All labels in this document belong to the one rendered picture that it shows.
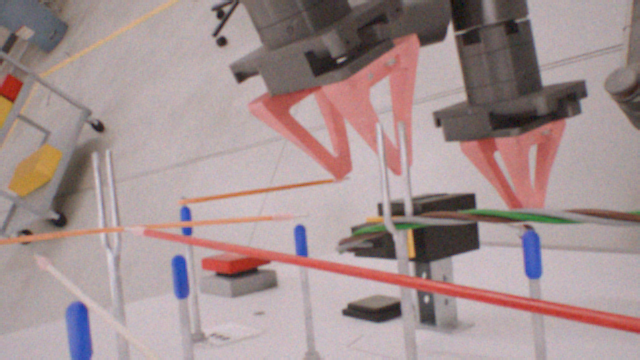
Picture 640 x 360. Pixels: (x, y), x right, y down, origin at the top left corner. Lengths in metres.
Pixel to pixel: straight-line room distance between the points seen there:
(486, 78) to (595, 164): 1.43
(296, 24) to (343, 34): 0.04
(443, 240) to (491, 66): 0.14
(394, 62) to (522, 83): 0.16
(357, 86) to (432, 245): 0.13
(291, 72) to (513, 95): 0.20
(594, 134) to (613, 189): 0.19
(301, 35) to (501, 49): 0.18
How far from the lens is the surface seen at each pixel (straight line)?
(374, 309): 0.51
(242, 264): 0.65
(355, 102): 0.37
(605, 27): 2.24
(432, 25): 0.51
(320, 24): 0.39
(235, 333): 0.52
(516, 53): 0.52
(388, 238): 0.43
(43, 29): 7.44
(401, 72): 0.41
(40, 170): 4.50
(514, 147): 0.52
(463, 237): 0.47
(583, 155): 1.97
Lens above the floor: 1.48
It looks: 35 degrees down
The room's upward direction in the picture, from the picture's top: 53 degrees counter-clockwise
